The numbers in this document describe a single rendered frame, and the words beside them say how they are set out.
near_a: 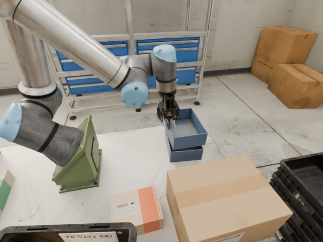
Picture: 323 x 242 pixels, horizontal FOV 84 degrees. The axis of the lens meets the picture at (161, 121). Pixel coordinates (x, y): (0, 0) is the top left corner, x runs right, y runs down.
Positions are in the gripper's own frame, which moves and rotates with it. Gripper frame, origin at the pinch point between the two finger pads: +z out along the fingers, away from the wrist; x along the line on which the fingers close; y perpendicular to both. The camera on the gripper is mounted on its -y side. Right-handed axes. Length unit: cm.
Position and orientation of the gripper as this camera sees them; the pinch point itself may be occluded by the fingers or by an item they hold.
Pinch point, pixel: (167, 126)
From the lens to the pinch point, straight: 81.9
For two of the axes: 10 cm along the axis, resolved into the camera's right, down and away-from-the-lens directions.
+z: 0.7, 7.8, 6.2
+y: 1.9, 6.0, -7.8
